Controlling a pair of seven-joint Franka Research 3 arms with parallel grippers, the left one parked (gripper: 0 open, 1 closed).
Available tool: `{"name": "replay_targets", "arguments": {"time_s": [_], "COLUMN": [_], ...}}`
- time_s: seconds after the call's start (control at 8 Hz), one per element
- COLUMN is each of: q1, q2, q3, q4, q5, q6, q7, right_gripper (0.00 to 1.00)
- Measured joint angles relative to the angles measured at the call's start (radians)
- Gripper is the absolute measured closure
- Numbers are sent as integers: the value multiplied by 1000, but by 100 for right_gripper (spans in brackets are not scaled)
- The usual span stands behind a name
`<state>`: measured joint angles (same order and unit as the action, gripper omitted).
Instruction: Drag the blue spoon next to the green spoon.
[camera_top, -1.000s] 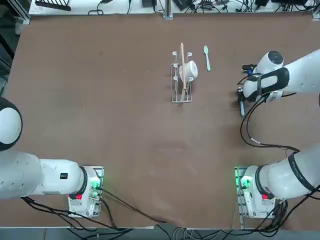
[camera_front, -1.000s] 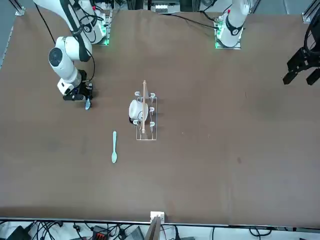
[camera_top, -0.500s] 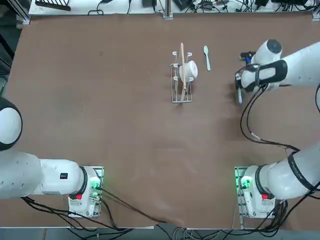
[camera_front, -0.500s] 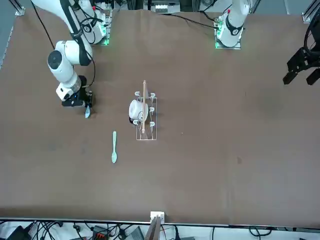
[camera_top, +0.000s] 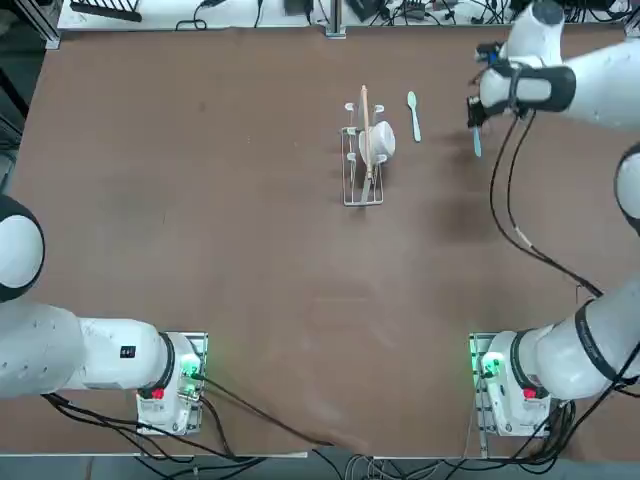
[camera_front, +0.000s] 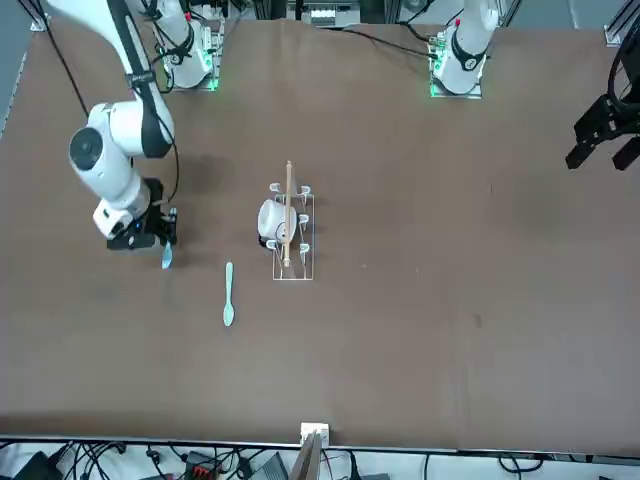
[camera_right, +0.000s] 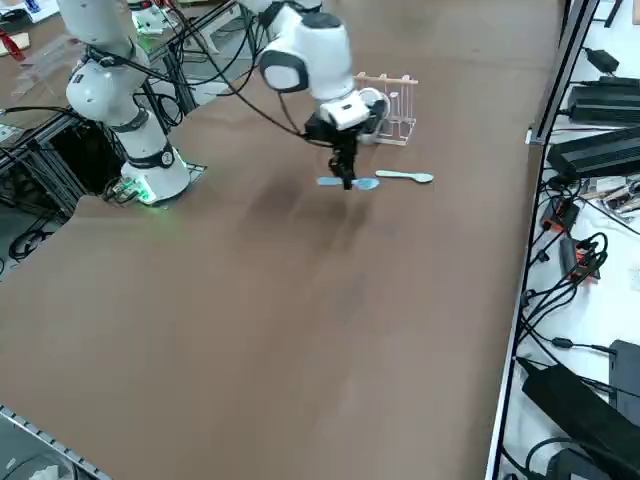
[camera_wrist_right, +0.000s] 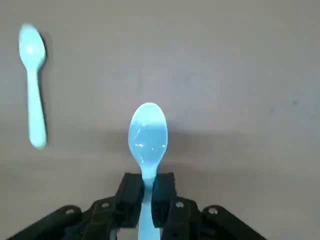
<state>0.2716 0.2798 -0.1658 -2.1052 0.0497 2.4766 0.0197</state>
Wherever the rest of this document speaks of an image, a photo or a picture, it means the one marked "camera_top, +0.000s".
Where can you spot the black slatted stand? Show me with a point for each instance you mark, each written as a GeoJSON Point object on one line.
{"type": "Point", "coordinates": [107, 9]}

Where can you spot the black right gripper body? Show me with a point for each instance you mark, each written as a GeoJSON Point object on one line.
{"type": "Point", "coordinates": [474, 112]}

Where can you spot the green plastic spoon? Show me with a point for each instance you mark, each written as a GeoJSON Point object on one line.
{"type": "Point", "coordinates": [412, 101]}

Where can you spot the metal base plate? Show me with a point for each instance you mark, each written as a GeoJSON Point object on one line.
{"type": "Point", "coordinates": [475, 360]}
{"type": "Point", "coordinates": [200, 345]}

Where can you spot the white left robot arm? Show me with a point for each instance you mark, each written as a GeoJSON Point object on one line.
{"type": "Point", "coordinates": [75, 350]}

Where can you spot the blue plastic spoon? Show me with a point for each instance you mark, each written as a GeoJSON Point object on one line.
{"type": "Point", "coordinates": [478, 145]}

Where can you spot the clear acrylic cup rack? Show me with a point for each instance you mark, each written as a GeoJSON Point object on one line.
{"type": "Point", "coordinates": [352, 192]}

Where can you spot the aluminium frame post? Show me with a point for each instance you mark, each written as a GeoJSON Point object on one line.
{"type": "Point", "coordinates": [335, 20]}

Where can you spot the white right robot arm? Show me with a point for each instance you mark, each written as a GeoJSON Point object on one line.
{"type": "Point", "coordinates": [600, 75]}

